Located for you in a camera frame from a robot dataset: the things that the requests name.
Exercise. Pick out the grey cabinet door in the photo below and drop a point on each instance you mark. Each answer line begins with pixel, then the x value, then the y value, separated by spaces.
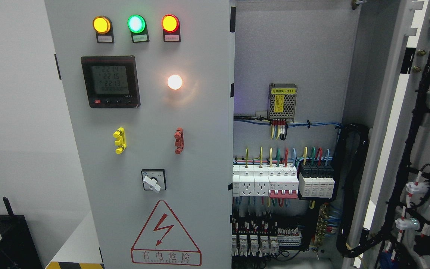
pixel 403 197
pixel 196 180

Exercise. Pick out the white glowing indicator lamp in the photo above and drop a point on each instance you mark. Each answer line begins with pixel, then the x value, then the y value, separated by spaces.
pixel 175 82

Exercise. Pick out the perforated metal power supply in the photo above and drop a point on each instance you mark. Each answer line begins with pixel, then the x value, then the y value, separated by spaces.
pixel 282 101

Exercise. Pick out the white socket breaker row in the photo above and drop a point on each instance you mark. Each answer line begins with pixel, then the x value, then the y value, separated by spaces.
pixel 265 181

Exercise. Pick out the black surge protector block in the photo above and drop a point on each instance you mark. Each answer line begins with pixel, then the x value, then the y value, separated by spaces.
pixel 316 181

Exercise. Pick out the grey cabinet body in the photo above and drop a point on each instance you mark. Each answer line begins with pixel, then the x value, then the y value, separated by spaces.
pixel 344 56

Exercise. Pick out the black digital power meter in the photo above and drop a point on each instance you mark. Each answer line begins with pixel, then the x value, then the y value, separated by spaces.
pixel 111 81

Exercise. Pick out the red electric hazard sticker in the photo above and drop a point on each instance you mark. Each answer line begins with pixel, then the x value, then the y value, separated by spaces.
pixel 164 240

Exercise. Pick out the red indicator lamp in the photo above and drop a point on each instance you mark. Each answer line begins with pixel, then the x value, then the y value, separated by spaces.
pixel 171 28

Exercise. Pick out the green indicator lamp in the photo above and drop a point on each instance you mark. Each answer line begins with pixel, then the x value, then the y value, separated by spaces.
pixel 138 28

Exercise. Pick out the yellow indicator lamp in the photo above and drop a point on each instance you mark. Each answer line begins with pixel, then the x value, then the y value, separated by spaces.
pixel 104 30

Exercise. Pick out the black box at left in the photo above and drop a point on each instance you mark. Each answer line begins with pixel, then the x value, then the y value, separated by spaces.
pixel 17 249

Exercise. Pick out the red terminal post block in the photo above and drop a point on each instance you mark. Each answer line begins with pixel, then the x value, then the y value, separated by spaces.
pixel 179 140

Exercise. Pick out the white rotary selector switch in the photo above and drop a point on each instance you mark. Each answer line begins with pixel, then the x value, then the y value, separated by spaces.
pixel 153 180

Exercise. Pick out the yellow terminal post block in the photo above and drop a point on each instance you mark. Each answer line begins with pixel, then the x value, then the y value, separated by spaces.
pixel 120 140

